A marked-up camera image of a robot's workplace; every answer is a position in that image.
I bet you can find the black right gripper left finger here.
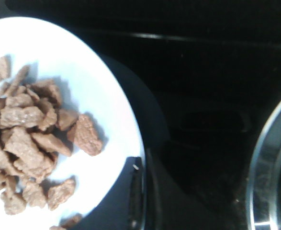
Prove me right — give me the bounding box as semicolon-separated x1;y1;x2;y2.
92;157;143;230

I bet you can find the pile of brown meat pieces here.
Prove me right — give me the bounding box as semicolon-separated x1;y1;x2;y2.
0;56;104;230

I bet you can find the light blue plate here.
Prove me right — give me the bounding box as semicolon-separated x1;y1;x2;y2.
0;17;145;230

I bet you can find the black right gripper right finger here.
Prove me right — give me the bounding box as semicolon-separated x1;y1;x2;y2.
145;148;172;230

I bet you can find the right gas burner head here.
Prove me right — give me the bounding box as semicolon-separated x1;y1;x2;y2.
246;101;281;230

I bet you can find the black glass gas cooktop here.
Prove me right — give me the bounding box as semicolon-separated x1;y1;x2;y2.
0;0;281;230

